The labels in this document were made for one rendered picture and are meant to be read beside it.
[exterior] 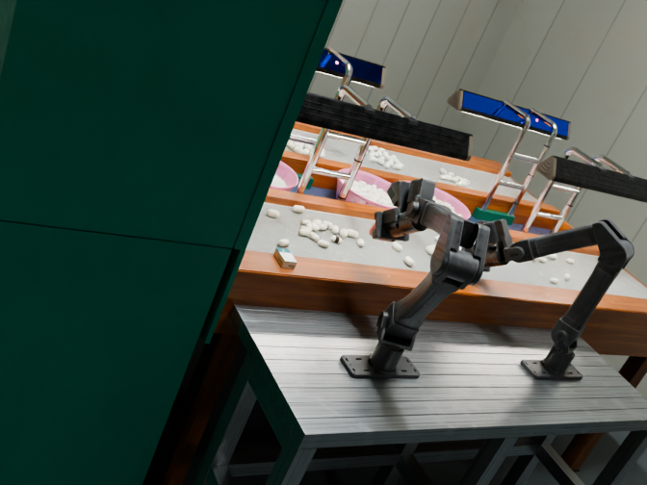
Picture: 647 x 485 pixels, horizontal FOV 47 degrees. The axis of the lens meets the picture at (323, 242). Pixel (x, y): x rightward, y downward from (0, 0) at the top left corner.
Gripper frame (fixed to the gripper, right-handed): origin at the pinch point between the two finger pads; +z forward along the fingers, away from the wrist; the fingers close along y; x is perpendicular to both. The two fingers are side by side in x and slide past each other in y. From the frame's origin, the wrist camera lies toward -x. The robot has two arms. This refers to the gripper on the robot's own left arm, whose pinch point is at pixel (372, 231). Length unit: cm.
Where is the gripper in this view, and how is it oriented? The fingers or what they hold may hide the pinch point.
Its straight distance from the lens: 197.1
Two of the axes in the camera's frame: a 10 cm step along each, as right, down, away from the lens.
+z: -5.4, 1.4, 8.3
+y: -8.4, -1.2, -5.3
